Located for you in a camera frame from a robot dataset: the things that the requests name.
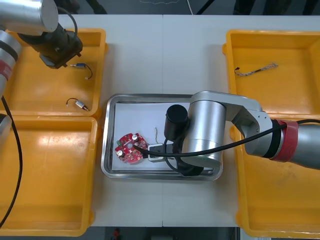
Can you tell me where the blue label solenoid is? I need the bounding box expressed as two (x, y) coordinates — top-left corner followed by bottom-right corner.
(69, 62), (94, 81)

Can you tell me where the white label solenoid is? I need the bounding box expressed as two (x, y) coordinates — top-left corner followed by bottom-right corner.
(65, 97), (90, 112)

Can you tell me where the blue-white twisted wire harness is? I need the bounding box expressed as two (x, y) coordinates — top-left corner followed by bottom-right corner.
(234, 62), (279, 77)

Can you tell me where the yellow-orange plastic bin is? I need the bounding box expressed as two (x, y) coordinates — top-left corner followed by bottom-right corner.
(0, 27), (109, 118)
(222, 29), (320, 121)
(229, 117), (320, 239)
(0, 115), (102, 238)

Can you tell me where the steel tray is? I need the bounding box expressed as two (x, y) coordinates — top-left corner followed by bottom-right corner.
(100, 93), (224, 182)

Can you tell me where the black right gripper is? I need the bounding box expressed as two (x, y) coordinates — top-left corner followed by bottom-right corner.
(134, 136), (188, 161)

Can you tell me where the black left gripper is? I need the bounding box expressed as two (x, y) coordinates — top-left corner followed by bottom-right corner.
(39, 27), (84, 70)

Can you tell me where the dark robot torso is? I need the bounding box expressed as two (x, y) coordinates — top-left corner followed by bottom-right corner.
(104, 226), (241, 240)

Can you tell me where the round red circuit board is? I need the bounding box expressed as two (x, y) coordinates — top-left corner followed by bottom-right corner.
(114, 132), (150, 164)

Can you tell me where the white paper sheet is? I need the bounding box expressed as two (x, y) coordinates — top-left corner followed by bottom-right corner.
(111, 101), (194, 172)

